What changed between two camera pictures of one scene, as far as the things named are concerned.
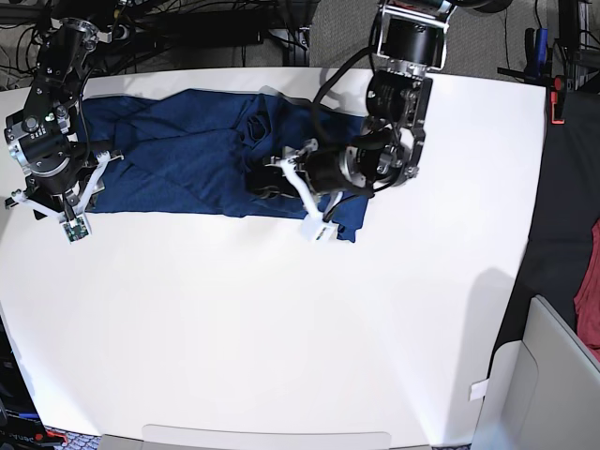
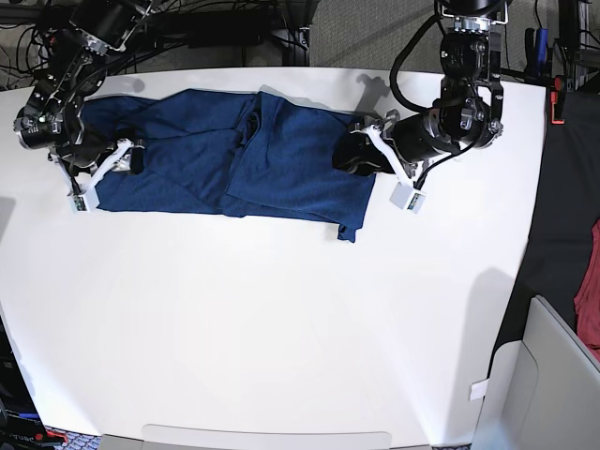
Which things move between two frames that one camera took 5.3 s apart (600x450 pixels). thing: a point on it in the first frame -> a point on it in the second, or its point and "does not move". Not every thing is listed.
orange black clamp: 557,100 does not move
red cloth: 587,300 does not move
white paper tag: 478,389 does not move
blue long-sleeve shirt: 203,152 does not move
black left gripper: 55,168 -> 84,152
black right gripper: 327,170 -> 354,152
